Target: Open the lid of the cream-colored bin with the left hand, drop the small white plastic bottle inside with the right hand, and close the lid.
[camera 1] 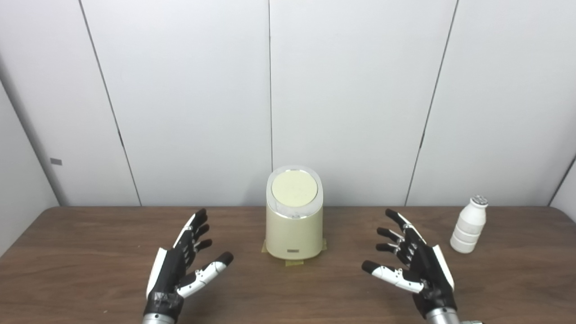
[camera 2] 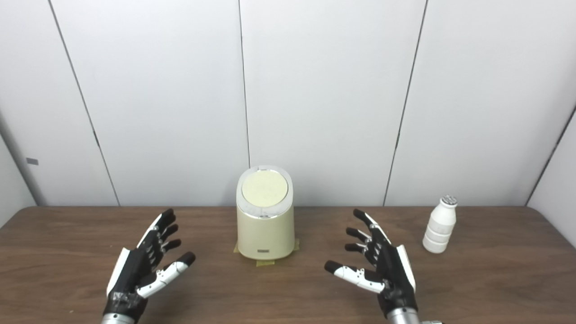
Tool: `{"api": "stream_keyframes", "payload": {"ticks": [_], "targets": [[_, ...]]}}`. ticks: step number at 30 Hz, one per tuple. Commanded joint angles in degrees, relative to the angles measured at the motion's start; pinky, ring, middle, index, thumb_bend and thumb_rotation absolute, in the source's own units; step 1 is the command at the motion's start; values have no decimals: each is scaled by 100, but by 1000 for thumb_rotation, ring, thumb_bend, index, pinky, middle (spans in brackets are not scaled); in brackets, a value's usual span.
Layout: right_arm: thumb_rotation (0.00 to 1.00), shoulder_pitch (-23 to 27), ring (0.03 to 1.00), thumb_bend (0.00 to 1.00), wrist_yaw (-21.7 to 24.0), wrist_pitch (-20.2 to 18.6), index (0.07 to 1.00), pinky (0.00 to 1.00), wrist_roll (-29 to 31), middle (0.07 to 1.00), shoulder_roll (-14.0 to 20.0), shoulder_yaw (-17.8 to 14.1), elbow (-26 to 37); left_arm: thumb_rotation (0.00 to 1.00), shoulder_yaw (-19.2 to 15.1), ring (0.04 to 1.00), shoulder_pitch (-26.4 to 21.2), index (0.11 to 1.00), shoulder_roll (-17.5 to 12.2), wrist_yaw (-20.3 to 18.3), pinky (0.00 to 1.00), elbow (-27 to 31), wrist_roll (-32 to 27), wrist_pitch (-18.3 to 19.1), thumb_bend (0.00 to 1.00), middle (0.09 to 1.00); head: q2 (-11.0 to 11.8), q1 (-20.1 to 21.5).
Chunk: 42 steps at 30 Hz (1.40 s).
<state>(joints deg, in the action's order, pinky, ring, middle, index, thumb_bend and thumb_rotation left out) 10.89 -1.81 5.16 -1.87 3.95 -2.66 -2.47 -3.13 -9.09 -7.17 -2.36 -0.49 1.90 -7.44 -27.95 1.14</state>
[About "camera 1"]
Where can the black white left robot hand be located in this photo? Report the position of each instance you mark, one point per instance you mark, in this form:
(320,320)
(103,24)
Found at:
(168,274)

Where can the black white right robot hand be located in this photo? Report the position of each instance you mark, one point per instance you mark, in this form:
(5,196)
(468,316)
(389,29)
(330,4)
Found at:
(429,274)

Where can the small white plastic bottle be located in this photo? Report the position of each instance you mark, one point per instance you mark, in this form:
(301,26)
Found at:
(469,227)

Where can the cream-colored bin body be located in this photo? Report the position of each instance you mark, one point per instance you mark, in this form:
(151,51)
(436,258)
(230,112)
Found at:
(293,236)

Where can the cream round bin lid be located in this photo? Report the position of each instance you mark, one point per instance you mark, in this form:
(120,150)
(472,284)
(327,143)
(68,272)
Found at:
(294,189)

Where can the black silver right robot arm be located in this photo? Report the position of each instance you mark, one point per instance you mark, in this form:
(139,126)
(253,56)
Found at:
(443,317)

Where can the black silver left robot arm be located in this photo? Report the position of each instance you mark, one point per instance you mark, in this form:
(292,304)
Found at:
(158,319)

